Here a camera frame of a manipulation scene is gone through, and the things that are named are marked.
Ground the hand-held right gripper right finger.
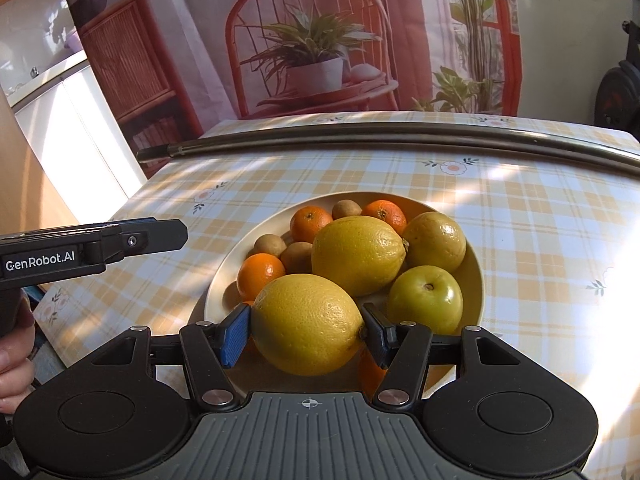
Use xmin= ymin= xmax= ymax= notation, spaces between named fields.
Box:
xmin=361 ymin=304 xmax=521 ymax=407

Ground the brown wooden panel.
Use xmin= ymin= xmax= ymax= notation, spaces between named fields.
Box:
xmin=0 ymin=92 xmax=81 ymax=241

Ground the yellow lemon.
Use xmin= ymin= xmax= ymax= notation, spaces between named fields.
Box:
xmin=251 ymin=273 xmax=368 ymax=377
xmin=311 ymin=216 xmax=410 ymax=297

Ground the round yellow citrus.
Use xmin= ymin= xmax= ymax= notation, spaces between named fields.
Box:
xmin=401 ymin=211 xmax=467 ymax=274

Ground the round green-yellow fruit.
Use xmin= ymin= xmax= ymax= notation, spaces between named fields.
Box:
xmin=386 ymin=265 xmax=464 ymax=336

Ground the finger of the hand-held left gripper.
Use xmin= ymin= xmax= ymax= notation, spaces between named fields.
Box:
xmin=82 ymin=217 xmax=189 ymax=272

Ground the person's left hand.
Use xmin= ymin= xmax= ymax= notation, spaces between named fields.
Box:
xmin=0 ymin=300 xmax=37 ymax=413

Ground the orange mandarin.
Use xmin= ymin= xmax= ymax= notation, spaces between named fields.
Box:
xmin=290 ymin=206 xmax=334 ymax=244
xmin=236 ymin=253 xmax=287 ymax=301
xmin=361 ymin=200 xmax=408 ymax=235
xmin=357 ymin=347 xmax=388 ymax=398

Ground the checked floral tablecloth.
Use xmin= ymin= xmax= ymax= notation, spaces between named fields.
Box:
xmin=32 ymin=110 xmax=640 ymax=480

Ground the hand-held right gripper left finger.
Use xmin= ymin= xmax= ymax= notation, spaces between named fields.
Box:
xmin=95 ymin=305 xmax=251 ymax=408

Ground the printed room backdrop cloth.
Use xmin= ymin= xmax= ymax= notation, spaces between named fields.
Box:
xmin=55 ymin=0 xmax=523 ymax=138

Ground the brown kiwi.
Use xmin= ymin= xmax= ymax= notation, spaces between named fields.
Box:
xmin=253 ymin=234 xmax=288 ymax=257
xmin=279 ymin=241 xmax=314 ymax=273
xmin=332 ymin=199 xmax=364 ymax=221

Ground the beige bowl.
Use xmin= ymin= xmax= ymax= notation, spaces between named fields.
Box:
xmin=204 ymin=191 xmax=486 ymax=396

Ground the black exercise bike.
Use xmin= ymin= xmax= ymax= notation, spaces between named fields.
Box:
xmin=590 ymin=0 xmax=640 ymax=141

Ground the long metal pole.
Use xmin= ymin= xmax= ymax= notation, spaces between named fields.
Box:
xmin=136 ymin=127 xmax=640 ymax=176

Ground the white cabinet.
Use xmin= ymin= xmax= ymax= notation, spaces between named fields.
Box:
xmin=0 ymin=52 xmax=148 ymax=206

